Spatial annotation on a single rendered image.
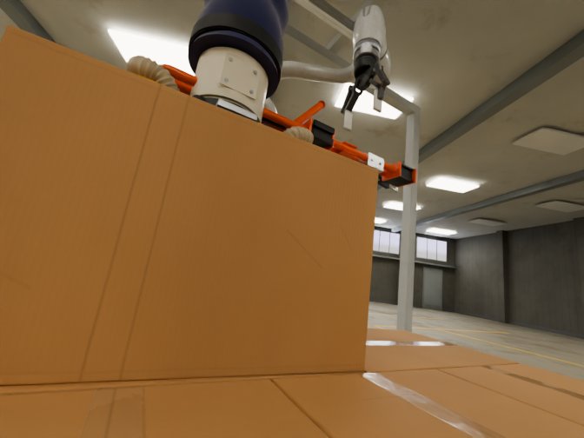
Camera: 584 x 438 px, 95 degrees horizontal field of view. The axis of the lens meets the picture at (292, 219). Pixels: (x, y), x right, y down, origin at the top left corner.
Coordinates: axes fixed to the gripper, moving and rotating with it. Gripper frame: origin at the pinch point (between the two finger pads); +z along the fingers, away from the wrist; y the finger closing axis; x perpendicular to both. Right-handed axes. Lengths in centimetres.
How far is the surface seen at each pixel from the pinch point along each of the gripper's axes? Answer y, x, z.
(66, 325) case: 20, -57, 61
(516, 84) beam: -102, 370, -262
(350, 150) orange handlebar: 2.5, -5.1, 14.2
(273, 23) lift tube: 10.0, -36.5, -3.8
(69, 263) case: 20, -59, 54
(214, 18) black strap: 8.7, -48.8, 1.7
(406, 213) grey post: -167, 226, -44
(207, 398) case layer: 26, -41, 67
